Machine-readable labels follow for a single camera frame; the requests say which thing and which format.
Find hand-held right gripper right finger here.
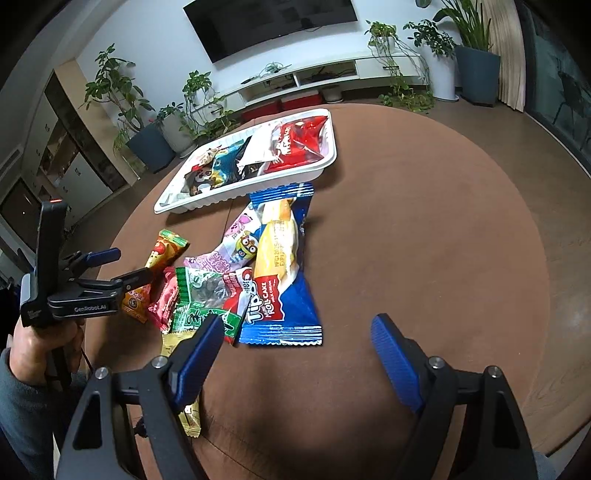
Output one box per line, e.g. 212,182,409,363
370,313,539,480

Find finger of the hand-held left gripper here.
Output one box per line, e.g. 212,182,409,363
62,248,122,277
69,268,154,296

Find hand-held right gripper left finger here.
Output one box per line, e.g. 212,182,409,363
55,314,225,480

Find small red snack packet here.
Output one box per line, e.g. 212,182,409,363
148,269,182,334

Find orange yellow snack packet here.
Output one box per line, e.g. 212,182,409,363
119,229,191,324

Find gold snack packet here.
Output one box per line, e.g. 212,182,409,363
159,331,202,438

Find green snack packet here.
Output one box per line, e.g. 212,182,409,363
170,266,244,344

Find red white snack packet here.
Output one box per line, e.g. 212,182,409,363
221,267,256,317

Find pink cartoon candy packet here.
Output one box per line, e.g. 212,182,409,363
183,204,266,280

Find blue roll cake bag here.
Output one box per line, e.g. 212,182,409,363
238,182,325,348

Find white plastic tray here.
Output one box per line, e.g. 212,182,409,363
154,108,339,216

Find white yellow cartoon snack bag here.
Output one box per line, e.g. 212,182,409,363
191,147,222,169

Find blue panda chips bag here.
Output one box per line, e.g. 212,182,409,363
184,147,252,197

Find black snack bag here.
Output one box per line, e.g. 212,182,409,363
235,135,274,181

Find large red snack bag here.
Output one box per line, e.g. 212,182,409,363
267,115,331,174

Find person's left forearm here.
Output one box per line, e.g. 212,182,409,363
0,348,70,480

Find person's left hand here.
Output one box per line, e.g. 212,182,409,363
9,318,85,386

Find tall plant in blue pot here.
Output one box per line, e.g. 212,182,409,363
84,44,176,174

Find plant in white ribbed pot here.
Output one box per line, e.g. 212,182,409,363
154,100,199,158

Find trailing pothos plant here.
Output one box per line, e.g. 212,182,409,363
182,70,243,139

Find red storage box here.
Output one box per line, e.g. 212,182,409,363
283,93,321,112
240,105,282,124

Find bushy plant in white pot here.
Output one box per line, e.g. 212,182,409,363
404,18,460,101

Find large-leaf plant in blue pot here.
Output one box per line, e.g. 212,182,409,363
416,0,502,108

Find white television cabinet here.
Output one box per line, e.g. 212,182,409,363
210,53,423,123

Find glass sliding door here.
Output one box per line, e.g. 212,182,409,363
515,0,591,181

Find beige curtain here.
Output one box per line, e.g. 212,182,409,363
489,0,527,112

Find trailing plant on cabinet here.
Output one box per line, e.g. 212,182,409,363
365,20,437,114

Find white wall cupboard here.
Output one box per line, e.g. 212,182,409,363
0,69,130,259

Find cables on cabinet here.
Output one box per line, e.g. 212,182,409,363
240,62,294,84

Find wall-mounted black television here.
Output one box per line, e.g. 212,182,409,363
183,0,358,64

